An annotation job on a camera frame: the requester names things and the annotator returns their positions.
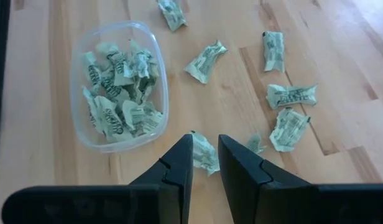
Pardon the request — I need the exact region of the green truvia packet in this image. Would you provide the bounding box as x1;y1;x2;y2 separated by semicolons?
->
268;107;312;153
81;86;134;143
183;39;229;85
121;100;164;138
99;76;131;105
96;41;134;87
128;39;160;80
244;133;267;156
261;30;286;74
81;50;103;96
156;0;188;32
265;83;319;111
132;77;159;106
190;129;221;177

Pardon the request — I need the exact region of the clear plastic bin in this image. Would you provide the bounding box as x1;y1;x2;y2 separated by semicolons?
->
69;21;170;154

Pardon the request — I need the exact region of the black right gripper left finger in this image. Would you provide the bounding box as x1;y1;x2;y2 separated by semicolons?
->
129;134;194;224

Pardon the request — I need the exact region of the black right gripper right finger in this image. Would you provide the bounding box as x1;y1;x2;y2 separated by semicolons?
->
218;134;316;224

